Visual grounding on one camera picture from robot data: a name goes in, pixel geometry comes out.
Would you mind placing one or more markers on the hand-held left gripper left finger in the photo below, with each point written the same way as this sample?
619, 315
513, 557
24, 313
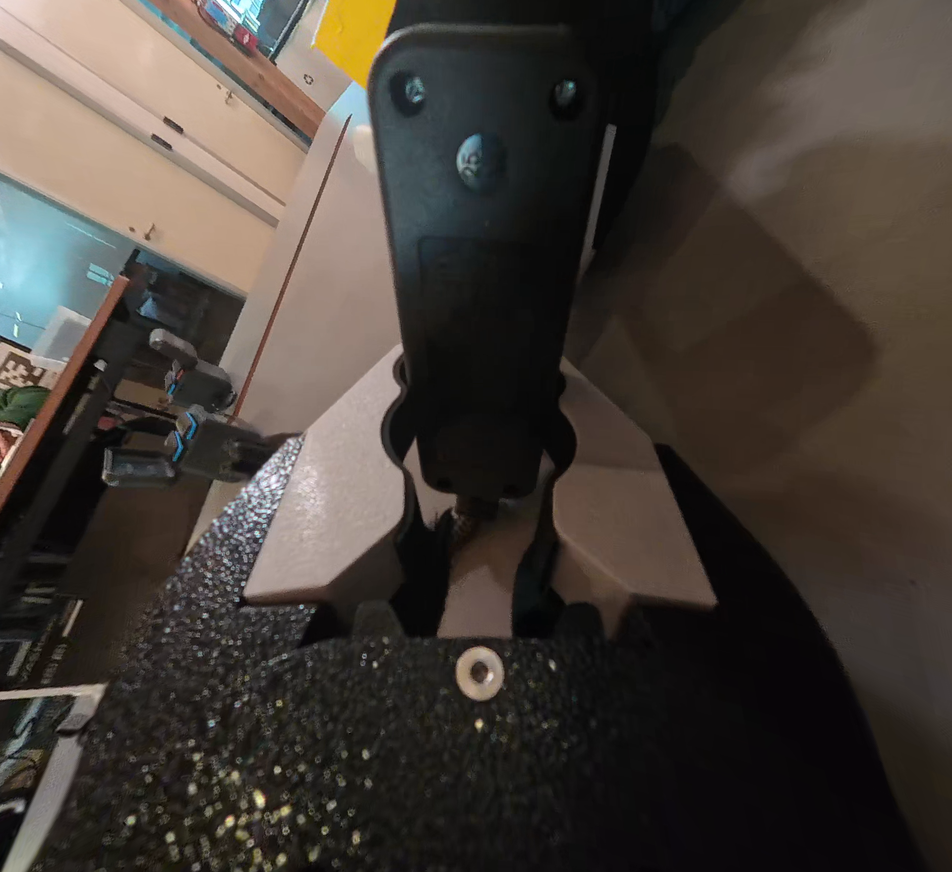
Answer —
335, 500

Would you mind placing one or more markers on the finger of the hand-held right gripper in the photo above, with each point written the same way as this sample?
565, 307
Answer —
599, 195

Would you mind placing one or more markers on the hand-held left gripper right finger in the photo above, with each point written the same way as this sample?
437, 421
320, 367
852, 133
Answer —
632, 515

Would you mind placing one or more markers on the yellow box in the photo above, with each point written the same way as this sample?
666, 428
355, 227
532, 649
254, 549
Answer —
364, 1

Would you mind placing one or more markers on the white panel with brown edge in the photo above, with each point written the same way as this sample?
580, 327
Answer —
312, 277

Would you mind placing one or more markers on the wooden-edged desk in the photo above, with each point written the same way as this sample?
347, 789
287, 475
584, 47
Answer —
67, 381

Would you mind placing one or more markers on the wooden shelf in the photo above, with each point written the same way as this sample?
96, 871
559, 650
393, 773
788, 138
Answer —
216, 31

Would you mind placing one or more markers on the black and white printed tag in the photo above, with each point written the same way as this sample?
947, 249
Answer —
26, 372

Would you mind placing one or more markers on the white wall cabinet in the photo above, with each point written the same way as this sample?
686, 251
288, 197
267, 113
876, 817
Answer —
111, 105

